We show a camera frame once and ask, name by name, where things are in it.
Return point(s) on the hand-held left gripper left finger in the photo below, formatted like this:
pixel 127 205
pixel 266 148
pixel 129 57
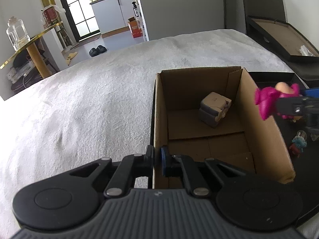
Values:
pixel 149 159

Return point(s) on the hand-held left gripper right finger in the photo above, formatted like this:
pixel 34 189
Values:
pixel 165 161

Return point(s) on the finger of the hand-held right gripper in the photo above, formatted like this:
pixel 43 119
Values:
pixel 311 92
pixel 294 105

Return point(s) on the pink doll toy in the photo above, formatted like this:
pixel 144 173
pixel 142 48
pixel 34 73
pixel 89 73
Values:
pixel 265 99

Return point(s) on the red blue figurine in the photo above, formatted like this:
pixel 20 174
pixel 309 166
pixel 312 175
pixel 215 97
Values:
pixel 296 147

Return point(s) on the clear plastic wrap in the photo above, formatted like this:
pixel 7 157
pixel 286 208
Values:
pixel 306 50

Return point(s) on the flat black cardboard-lined box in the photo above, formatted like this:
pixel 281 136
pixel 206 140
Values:
pixel 281 37

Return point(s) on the beige block toy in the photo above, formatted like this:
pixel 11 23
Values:
pixel 211 99

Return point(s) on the black slipper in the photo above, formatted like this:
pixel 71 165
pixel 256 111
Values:
pixel 101 49
pixel 93 52

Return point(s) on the yellow slipper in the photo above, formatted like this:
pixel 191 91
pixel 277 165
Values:
pixel 68 62
pixel 72 55

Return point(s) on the orange cardboard box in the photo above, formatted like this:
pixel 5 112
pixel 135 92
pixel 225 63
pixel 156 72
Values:
pixel 135 27

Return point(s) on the grey door mat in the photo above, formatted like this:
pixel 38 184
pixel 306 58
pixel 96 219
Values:
pixel 87 39

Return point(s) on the white side cabinet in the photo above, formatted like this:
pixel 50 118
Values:
pixel 52 52

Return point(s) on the round gold-edged table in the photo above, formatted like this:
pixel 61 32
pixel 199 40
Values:
pixel 37 59

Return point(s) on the black spray bottle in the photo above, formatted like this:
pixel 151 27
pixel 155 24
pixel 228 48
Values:
pixel 135 8

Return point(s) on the white kitchen cabinet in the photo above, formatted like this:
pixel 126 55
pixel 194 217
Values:
pixel 109 12

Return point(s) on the stacked white cartons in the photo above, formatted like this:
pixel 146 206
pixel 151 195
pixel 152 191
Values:
pixel 18 72

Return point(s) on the black-framed glass door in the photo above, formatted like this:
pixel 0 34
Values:
pixel 79 2

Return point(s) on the red box with plastic bag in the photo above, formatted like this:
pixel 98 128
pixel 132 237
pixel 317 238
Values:
pixel 51 17

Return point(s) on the clear glass jar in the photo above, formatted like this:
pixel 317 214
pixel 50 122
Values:
pixel 17 34

